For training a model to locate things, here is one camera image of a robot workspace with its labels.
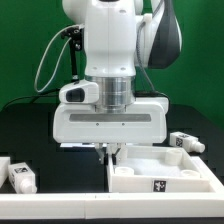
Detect black cable on table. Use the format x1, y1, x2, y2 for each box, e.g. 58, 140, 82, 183
1, 88, 63, 111

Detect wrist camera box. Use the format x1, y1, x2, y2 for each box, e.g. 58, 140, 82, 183
59, 80, 99, 104

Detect white tag paper sheet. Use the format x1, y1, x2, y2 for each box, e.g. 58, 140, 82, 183
60, 143, 95, 148

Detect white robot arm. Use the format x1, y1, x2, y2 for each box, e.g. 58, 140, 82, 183
53, 0, 182, 164

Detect white square tabletop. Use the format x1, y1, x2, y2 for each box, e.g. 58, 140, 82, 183
107, 145, 210, 193

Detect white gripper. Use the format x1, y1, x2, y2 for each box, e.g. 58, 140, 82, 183
53, 97, 169, 165

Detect grey camera cable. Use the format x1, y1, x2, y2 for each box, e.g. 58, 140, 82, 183
34, 24, 84, 94

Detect black camera on stand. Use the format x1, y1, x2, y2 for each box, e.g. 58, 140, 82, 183
61, 25, 83, 82

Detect white U-shaped fence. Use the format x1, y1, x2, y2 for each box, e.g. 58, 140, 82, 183
0, 157, 224, 220

